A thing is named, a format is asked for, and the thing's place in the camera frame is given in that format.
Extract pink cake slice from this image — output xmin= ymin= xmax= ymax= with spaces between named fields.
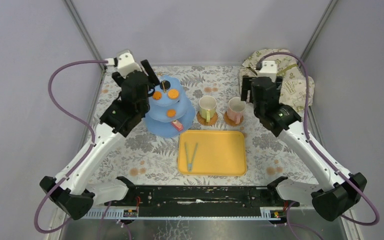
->
xmin=171 ymin=120 xmax=184 ymax=132

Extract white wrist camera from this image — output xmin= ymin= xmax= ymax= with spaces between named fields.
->
xmin=104 ymin=49 xmax=143 ymax=78
xmin=257 ymin=60 xmax=278 ymax=82

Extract floral tablecloth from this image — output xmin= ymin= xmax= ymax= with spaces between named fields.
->
xmin=90 ymin=66 xmax=316 ymax=186

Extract light blue tongs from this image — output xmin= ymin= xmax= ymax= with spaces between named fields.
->
xmin=183 ymin=142 xmax=200 ymax=173

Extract green paper cup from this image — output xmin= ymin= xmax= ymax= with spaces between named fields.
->
xmin=198 ymin=95 xmax=217 ymax=123

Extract woven rattan coaster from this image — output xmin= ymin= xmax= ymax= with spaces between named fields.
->
xmin=223 ymin=112 xmax=244 ymax=127
xmin=196 ymin=110 xmax=219 ymax=127

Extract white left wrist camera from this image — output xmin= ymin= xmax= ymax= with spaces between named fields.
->
xmin=104 ymin=49 xmax=143 ymax=78

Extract blue three-tier cake stand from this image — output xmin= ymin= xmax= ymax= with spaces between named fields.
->
xmin=144 ymin=75 xmax=196 ymax=138

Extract black round cookie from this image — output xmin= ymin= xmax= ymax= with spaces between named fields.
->
xmin=159 ymin=80 xmax=171 ymax=92

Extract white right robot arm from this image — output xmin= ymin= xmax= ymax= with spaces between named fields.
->
xmin=241 ymin=75 xmax=367 ymax=222

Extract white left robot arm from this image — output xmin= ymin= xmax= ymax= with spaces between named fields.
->
xmin=39 ymin=57 xmax=160 ymax=220

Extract yellow serving tray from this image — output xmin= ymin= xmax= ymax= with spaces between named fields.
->
xmin=177 ymin=130 xmax=247 ymax=177

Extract orange round cookie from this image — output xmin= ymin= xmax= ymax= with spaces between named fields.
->
xmin=152 ymin=91 xmax=163 ymax=101

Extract pink paper cup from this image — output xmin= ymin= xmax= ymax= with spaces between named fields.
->
xmin=227 ymin=97 xmax=246 ymax=123

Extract orange flower cookie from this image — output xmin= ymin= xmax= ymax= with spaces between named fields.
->
xmin=166 ymin=109 xmax=177 ymax=118

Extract orange waffle cookie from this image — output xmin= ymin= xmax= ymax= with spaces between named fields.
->
xmin=167 ymin=89 xmax=180 ymax=100

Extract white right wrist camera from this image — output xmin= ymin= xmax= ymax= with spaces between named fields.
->
xmin=257 ymin=60 xmax=278 ymax=82

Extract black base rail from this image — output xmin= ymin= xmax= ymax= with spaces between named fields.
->
xmin=111 ymin=185 xmax=292 ymax=208

